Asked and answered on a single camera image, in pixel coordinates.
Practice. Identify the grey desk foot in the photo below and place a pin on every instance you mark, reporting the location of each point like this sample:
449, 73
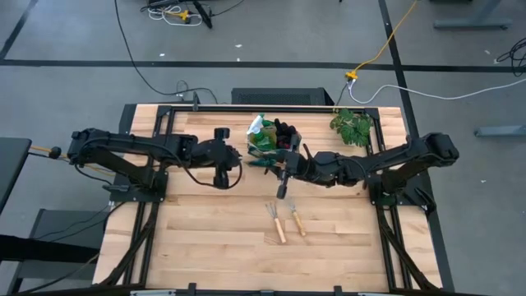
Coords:
501, 131

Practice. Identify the red and black gardening gloves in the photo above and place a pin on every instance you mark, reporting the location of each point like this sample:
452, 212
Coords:
284, 133

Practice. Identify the black computer case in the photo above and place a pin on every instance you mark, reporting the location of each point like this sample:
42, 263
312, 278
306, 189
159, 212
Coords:
283, 96

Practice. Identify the beige green-trimmed gardening bag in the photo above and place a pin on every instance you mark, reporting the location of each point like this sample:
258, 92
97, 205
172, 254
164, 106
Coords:
257, 152

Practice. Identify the green pruning shears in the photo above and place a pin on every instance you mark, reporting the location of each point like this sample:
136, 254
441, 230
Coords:
259, 163

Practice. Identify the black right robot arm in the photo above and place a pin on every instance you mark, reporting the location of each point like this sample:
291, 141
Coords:
394, 162

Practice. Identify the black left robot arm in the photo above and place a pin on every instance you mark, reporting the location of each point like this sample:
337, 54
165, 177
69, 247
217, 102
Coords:
123, 146

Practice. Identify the green potted plant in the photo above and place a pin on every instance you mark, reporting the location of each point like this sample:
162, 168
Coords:
351, 127

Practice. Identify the black stand leg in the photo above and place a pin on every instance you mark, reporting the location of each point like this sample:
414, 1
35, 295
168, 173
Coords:
203, 14

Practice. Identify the grey desk base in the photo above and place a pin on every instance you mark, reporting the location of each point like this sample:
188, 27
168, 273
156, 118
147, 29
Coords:
472, 23

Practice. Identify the grey bench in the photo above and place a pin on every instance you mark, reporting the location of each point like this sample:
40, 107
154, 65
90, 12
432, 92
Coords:
61, 224

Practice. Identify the dark side table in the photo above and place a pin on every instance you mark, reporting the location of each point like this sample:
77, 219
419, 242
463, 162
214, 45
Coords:
12, 164

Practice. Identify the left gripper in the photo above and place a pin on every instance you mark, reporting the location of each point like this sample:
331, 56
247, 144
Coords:
209, 154

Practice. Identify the green plastic spray bottle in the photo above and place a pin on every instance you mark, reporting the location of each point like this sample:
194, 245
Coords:
265, 140

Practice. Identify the black aluminium table frame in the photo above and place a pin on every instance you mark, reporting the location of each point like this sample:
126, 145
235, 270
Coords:
230, 109

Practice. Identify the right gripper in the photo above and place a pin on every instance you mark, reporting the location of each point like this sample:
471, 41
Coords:
298, 164

